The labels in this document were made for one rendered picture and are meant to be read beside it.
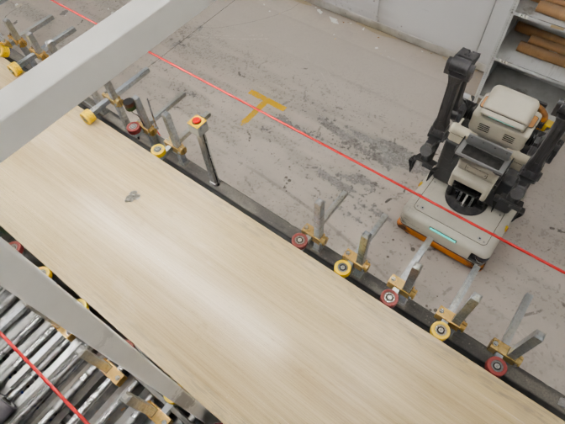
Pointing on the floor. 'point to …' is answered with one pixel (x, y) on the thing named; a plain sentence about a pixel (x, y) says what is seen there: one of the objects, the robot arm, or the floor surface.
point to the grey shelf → (509, 42)
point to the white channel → (127, 24)
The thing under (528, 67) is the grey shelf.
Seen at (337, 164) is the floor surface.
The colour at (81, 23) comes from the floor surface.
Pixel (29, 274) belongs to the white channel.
